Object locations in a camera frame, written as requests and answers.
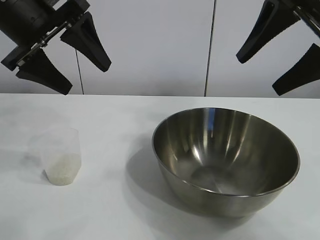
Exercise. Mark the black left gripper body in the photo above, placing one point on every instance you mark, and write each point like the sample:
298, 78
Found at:
27, 15

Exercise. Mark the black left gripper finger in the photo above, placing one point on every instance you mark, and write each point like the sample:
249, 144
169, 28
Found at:
86, 42
45, 73

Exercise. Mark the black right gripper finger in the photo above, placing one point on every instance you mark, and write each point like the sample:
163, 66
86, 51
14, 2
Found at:
303, 72
271, 27

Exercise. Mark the white rice grains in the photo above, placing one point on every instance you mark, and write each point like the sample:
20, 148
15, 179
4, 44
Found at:
63, 170

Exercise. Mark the clear plastic measuring cup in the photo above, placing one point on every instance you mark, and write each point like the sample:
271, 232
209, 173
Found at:
62, 142

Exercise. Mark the stainless steel mixing bowl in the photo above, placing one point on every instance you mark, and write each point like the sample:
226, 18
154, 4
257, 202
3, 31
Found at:
225, 202

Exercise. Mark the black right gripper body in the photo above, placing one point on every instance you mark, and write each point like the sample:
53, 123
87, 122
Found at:
310, 10

